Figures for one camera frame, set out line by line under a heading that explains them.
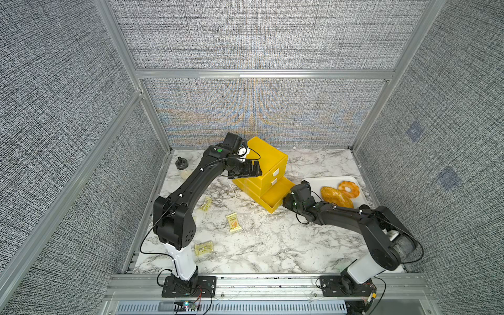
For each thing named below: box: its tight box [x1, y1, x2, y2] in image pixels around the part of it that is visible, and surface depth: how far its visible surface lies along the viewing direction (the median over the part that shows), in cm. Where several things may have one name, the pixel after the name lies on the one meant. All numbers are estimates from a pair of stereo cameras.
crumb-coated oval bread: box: [320, 186, 354, 209], surface depth 95 cm
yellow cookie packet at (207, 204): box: [199, 196, 214, 212], surface depth 97 cm
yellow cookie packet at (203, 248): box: [194, 240, 214, 256], surface depth 83 cm
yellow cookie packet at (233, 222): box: [225, 212, 242, 234], surface depth 91 cm
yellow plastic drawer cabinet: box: [232, 136, 296, 214], surface depth 91 cm
